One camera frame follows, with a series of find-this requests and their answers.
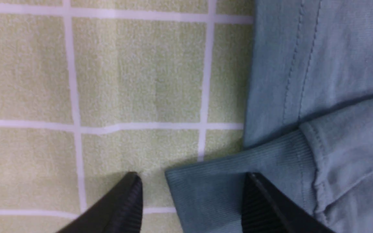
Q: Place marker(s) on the green long-sleeved shirt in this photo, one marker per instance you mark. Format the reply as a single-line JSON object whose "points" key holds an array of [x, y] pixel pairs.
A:
{"points": [[308, 124]]}

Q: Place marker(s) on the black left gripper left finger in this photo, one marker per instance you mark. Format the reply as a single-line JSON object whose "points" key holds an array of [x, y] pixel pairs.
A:
{"points": [[118, 211]]}

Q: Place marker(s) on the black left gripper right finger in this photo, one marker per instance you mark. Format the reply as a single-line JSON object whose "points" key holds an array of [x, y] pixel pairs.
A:
{"points": [[265, 209]]}

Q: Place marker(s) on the green white checkered tablecloth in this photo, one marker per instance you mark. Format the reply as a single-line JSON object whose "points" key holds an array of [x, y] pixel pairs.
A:
{"points": [[92, 89]]}

